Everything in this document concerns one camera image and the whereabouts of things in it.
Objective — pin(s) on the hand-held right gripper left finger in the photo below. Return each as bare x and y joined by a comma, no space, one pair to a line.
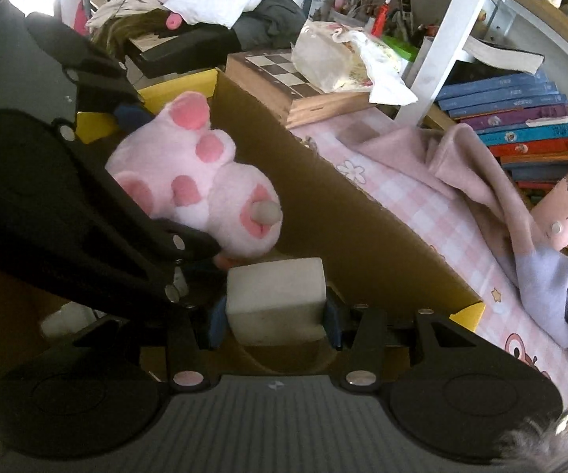
216,327

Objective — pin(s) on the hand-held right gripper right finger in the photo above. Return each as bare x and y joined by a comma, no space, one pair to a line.
334,326

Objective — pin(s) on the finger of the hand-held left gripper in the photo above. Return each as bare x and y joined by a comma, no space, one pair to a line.
156,256
131,116

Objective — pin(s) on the white foam block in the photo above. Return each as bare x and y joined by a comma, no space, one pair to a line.
274,300

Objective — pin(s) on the pink plush toy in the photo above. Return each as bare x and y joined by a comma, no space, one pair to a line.
205,177

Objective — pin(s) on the yellow cardboard box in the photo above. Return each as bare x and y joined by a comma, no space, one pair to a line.
363,236

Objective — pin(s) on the black bag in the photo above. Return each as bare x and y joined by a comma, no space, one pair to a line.
185,51

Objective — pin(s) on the white t-shirt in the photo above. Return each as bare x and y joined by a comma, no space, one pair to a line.
215,0

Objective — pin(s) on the pink checked tablecloth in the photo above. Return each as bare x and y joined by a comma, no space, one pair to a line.
402,197

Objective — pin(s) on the dark grey cloth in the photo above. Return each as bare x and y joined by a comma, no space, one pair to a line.
274,22

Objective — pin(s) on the wooden chess board box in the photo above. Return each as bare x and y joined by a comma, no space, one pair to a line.
303,101

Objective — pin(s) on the pink cloth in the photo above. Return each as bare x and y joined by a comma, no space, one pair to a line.
441,157

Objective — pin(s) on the white plastic bag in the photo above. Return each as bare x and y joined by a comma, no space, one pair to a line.
333,59

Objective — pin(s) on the purple cloth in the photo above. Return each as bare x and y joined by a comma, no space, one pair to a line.
545,286

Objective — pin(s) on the grey fluffy toy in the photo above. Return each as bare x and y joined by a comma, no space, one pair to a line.
550,443

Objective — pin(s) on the stack of paperback books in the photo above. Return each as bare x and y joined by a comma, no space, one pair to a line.
525,128

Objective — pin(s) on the bunch of pens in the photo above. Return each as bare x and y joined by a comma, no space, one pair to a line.
387,7

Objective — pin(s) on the green plastic item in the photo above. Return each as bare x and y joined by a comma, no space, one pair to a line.
401,48

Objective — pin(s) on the white bookshelf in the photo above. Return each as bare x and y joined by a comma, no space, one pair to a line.
441,59

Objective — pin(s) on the open grey book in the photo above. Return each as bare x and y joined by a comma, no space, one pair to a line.
505,56

